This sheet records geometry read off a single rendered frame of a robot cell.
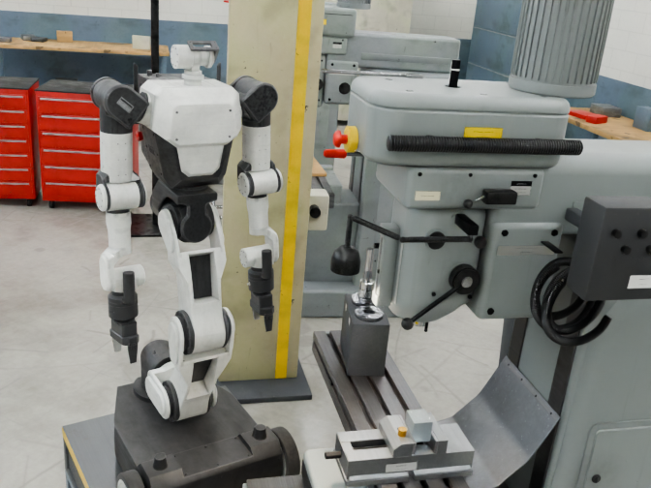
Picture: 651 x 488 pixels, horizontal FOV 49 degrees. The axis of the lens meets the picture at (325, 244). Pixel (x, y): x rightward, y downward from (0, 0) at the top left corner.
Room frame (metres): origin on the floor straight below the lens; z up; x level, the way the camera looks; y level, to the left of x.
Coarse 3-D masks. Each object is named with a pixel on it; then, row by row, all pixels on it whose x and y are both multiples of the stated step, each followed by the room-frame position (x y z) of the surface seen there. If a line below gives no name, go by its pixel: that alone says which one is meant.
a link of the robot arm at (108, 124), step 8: (104, 80) 2.05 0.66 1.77; (112, 80) 2.05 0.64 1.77; (96, 88) 2.04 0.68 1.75; (104, 88) 2.00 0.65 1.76; (96, 96) 2.02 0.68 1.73; (96, 104) 2.05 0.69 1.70; (104, 112) 1.98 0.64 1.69; (104, 120) 1.98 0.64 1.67; (112, 120) 1.97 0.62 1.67; (104, 128) 1.98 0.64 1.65; (112, 128) 1.97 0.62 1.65; (120, 128) 1.98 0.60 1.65
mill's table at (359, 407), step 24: (336, 336) 2.25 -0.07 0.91; (336, 360) 2.09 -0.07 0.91; (336, 384) 1.94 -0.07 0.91; (360, 384) 1.95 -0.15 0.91; (384, 384) 1.96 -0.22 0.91; (336, 408) 1.92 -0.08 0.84; (360, 408) 1.82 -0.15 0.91; (384, 408) 1.87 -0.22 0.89; (408, 408) 1.85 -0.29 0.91; (432, 480) 1.52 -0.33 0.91; (456, 480) 1.53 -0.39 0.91
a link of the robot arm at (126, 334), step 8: (136, 304) 1.96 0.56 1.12; (112, 312) 1.93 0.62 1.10; (120, 312) 1.93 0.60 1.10; (128, 312) 1.94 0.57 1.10; (136, 312) 1.96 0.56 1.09; (112, 320) 1.95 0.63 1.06; (120, 320) 1.94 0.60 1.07; (128, 320) 1.95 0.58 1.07; (112, 328) 1.97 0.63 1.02; (120, 328) 1.93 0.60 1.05; (128, 328) 1.93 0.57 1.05; (136, 328) 1.95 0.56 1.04; (112, 336) 1.96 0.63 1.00; (120, 336) 1.93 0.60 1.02; (128, 336) 1.93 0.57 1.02; (136, 336) 1.93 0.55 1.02; (128, 344) 1.91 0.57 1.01; (136, 344) 1.92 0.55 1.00
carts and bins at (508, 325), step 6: (504, 324) 3.43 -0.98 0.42; (510, 324) 3.36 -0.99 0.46; (504, 330) 3.42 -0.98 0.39; (510, 330) 3.35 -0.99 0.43; (504, 336) 3.41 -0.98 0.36; (510, 336) 3.35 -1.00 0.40; (504, 342) 3.40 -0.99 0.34; (510, 342) 3.34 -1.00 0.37; (504, 348) 3.39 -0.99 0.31; (504, 354) 3.38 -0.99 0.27
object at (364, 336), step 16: (352, 304) 2.13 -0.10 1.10; (368, 304) 2.12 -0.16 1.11; (352, 320) 2.02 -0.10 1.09; (368, 320) 2.02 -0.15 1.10; (384, 320) 2.04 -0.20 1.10; (352, 336) 2.00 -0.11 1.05; (368, 336) 2.00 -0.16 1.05; (384, 336) 2.01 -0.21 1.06; (352, 352) 2.00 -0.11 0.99; (368, 352) 2.00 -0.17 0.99; (384, 352) 2.01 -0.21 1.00; (352, 368) 2.00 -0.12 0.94; (368, 368) 2.00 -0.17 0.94; (384, 368) 2.01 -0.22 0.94
